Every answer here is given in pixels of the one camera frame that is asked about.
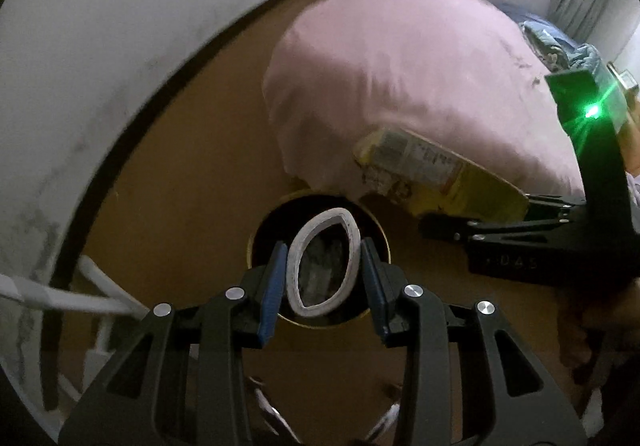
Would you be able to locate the white tubular rack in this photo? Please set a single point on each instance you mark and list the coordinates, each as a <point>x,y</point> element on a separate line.
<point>60,298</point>

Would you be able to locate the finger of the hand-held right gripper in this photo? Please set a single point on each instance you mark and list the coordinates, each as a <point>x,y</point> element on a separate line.
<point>450,228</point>
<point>555,204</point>

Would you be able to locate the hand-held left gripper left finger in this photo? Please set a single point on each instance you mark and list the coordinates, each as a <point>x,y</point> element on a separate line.
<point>272,298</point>

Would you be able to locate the white paper cup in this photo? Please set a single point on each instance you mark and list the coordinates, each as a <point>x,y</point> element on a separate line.
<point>327,217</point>

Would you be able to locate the black bin with gold rim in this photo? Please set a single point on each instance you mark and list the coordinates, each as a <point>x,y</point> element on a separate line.
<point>267,236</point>

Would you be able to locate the metal stand leg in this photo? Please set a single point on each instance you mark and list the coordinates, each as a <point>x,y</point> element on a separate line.
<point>385,421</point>
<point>267,406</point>

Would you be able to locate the person's right hand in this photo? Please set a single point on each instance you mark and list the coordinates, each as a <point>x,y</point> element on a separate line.
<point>580,336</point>

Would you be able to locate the yellow carton box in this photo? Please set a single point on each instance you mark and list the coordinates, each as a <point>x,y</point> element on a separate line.
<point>475,186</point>

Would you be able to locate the blue cloth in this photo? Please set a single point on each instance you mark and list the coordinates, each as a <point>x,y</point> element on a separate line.
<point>555,43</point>

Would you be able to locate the pink blanket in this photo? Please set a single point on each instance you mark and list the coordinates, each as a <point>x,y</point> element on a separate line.
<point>400,75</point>

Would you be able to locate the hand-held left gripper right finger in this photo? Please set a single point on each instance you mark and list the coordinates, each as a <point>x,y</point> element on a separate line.
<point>374,298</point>

